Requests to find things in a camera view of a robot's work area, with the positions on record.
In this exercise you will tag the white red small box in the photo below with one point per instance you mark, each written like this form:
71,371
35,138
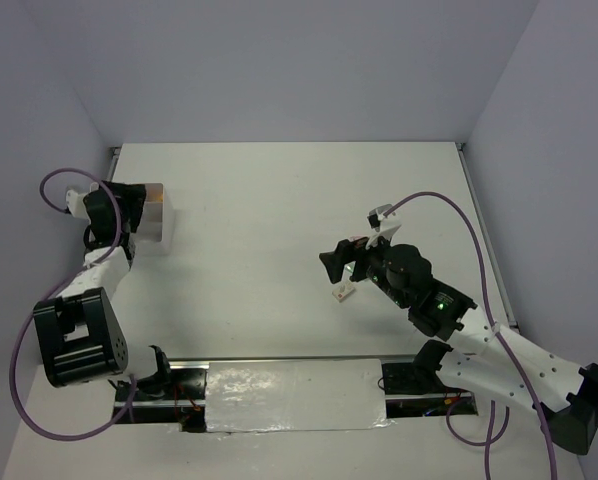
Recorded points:
343,290

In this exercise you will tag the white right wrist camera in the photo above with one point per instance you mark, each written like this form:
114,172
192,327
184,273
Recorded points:
384,222

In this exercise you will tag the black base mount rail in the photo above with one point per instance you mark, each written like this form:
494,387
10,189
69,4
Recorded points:
182,403

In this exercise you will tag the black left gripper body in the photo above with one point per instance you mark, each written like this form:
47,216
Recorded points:
131,205

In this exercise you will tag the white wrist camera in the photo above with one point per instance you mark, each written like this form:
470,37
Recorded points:
384,222
75,203

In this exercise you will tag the white taped cover panel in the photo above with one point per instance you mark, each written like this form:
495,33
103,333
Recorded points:
287,396

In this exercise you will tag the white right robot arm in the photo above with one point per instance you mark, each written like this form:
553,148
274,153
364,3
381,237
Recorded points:
465,350

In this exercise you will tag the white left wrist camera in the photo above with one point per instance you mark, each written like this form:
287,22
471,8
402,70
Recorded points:
75,203

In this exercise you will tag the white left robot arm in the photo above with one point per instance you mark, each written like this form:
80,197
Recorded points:
79,335

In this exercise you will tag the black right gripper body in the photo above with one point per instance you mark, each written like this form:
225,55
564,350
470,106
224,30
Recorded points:
376,268

